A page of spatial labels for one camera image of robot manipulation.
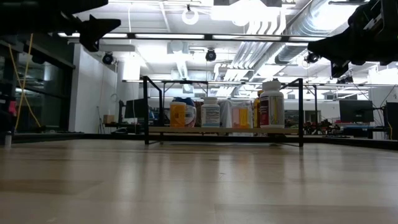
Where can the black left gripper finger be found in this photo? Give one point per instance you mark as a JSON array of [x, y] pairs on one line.
[[87, 3], [93, 31]]

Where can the orange translucent vial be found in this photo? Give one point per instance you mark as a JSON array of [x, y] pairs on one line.
[[244, 117], [178, 114]]

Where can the pink translucent vial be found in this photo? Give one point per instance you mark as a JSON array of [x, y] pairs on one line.
[[235, 117]]

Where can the small cardboard box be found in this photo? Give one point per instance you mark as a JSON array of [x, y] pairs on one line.
[[109, 119]]

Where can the large black monitor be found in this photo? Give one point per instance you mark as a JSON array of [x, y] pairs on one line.
[[356, 111]]

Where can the black aluminium rig frame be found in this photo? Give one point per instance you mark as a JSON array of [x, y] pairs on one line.
[[46, 137]]

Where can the brown bottle with yellow cap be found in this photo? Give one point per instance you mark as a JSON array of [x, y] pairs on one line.
[[257, 112]]

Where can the black round ceiling lamp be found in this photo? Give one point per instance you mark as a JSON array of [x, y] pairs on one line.
[[211, 55], [108, 58]]

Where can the wooden shelf with black frame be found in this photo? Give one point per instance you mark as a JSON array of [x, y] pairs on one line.
[[224, 130]]

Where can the overhead light bar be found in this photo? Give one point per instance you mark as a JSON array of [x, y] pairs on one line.
[[208, 36]]

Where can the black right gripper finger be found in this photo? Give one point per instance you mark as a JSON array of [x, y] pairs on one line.
[[339, 42], [340, 54]]

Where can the white pink-label bottle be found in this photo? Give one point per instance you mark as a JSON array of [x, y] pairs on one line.
[[210, 113]]

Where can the white cloth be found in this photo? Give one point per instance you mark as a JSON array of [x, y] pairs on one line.
[[225, 113]]

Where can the small white cylinder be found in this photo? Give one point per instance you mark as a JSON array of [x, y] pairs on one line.
[[7, 139]]

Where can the black track spotlight cluster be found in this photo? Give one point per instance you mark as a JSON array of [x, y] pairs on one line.
[[311, 58], [345, 81]]

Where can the blue-capped round medicine bottle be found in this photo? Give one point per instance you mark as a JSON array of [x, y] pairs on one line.
[[191, 113]]

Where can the large white-capped red-label bottle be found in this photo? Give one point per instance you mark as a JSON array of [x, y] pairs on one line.
[[272, 105]]

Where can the silver ventilation duct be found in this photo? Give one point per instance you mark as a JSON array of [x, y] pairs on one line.
[[298, 40]]

